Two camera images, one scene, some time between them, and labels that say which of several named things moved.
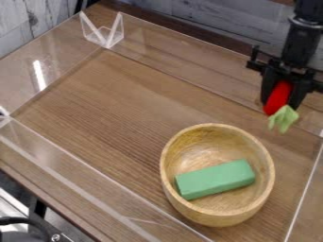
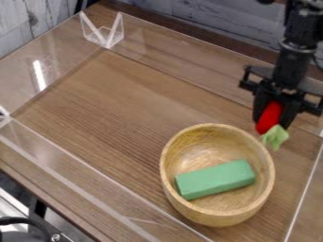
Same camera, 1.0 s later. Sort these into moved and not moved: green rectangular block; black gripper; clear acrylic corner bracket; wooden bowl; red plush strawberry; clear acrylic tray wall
Moved: red plush strawberry; black gripper
Not moved: wooden bowl; green rectangular block; clear acrylic tray wall; clear acrylic corner bracket
